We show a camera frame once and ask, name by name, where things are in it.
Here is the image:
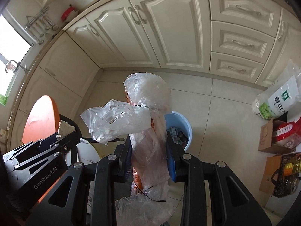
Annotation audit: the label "clear plastic bag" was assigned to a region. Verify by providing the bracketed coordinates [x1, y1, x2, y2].
[81, 73, 175, 225]

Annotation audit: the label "blue trash bucket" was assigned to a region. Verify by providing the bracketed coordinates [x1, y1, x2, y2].
[165, 111, 193, 152]

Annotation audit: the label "cream kitchen cabinets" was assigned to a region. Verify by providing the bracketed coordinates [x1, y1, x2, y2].
[8, 0, 300, 148]

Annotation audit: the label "white stool seat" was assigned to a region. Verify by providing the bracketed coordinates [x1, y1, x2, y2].
[65, 138, 100, 167]

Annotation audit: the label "round orange table mat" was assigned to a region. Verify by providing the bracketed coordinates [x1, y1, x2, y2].
[21, 95, 61, 204]

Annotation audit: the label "cardboard box with oil bottle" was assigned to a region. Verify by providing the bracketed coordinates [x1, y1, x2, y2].
[259, 152, 300, 198]

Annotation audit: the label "chrome sink faucet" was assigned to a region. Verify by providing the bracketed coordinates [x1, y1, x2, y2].
[5, 60, 29, 74]

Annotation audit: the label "cardboard box with red bag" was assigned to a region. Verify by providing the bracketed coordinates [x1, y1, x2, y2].
[258, 119, 300, 154]

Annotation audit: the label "hanging utensil rack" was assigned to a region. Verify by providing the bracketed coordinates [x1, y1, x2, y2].
[25, 6, 60, 45]

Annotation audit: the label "white green rice bag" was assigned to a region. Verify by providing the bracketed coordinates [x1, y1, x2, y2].
[252, 60, 300, 120]

